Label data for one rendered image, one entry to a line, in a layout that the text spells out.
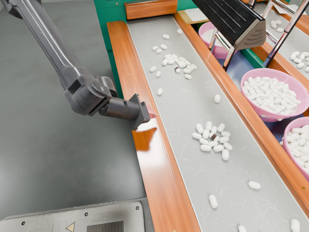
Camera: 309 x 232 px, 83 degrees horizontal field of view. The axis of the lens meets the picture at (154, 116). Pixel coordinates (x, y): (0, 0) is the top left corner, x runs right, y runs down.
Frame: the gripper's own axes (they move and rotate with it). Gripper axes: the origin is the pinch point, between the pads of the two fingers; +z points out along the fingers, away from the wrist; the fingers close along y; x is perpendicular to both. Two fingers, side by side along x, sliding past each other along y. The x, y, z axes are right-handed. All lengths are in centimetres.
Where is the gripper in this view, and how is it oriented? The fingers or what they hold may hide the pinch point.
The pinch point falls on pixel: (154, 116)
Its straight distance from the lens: 60.4
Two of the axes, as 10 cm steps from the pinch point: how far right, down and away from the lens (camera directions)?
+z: 7.0, 1.5, 7.0
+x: -6.5, 5.4, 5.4
